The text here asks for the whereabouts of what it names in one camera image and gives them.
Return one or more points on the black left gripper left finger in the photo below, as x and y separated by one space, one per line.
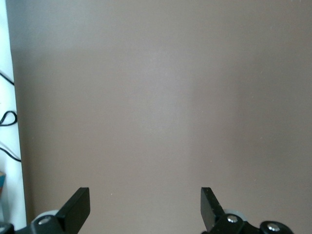
73 212

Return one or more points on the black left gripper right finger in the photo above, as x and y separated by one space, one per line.
209 212

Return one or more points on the tan and teal box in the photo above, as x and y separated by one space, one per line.
2 182

